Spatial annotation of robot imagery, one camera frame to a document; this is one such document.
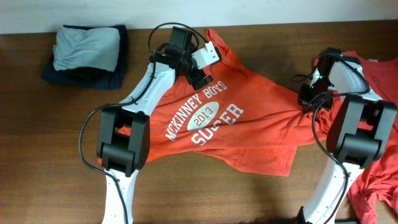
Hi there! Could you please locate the plain orange t-shirt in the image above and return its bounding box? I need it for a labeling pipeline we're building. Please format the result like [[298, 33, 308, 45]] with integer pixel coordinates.
[[313, 50, 398, 224]]

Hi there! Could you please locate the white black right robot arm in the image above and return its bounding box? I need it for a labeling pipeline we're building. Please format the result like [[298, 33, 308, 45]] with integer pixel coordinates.
[[294, 47, 397, 224]]

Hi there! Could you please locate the orange McKinney soccer t-shirt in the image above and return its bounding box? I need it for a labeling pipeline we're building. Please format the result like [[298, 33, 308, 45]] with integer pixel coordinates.
[[97, 29, 343, 177]]

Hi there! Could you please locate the dark navy folded garment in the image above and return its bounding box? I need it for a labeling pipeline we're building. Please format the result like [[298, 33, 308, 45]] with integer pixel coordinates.
[[42, 25, 128, 90]]

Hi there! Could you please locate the light grey folded garment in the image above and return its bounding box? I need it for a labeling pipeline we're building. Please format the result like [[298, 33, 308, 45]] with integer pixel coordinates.
[[53, 26, 121, 72]]

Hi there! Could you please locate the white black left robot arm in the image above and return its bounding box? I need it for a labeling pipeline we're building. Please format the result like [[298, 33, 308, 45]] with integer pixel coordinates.
[[96, 25, 221, 223]]

